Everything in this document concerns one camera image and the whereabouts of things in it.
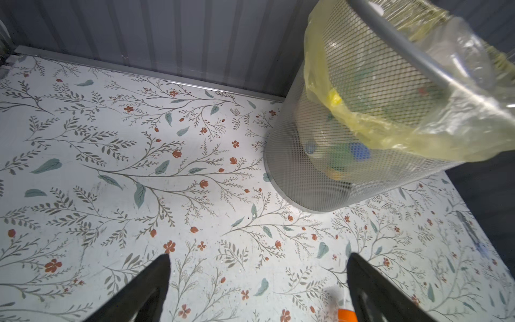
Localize yellow plastic bin liner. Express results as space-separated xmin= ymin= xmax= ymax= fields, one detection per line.
xmin=303 ymin=1 xmax=514 ymax=162

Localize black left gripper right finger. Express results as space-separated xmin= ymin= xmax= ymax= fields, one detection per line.
xmin=347 ymin=253 xmax=434 ymax=322

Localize silver mesh waste bin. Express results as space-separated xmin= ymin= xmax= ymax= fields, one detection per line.
xmin=264 ymin=1 xmax=514 ymax=213

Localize small orange label bottle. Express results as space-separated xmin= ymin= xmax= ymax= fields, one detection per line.
xmin=337 ymin=309 xmax=358 ymax=322

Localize lilac handled scissors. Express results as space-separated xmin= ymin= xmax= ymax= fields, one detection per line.
xmin=456 ymin=211 xmax=490 ymax=259

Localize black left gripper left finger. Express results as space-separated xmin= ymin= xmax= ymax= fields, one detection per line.
xmin=86 ymin=254 xmax=171 ymax=321

